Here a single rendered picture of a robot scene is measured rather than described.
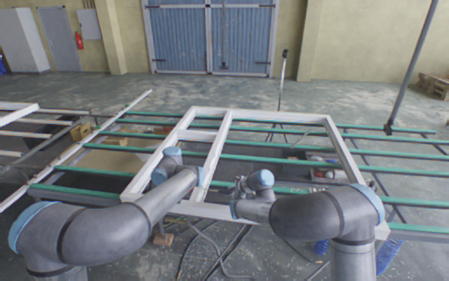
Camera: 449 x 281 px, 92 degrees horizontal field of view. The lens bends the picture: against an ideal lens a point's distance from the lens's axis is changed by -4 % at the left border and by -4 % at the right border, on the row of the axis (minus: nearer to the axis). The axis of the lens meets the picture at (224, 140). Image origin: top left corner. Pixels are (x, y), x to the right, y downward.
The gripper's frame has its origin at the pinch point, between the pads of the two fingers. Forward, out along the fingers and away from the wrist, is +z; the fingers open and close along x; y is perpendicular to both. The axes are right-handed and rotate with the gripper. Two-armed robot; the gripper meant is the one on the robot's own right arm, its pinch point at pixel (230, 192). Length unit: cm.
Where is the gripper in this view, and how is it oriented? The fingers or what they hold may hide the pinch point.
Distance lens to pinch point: 142.2
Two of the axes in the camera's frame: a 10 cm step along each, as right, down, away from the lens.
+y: -8.3, -4.1, -3.7
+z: -5.3, 4.0, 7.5
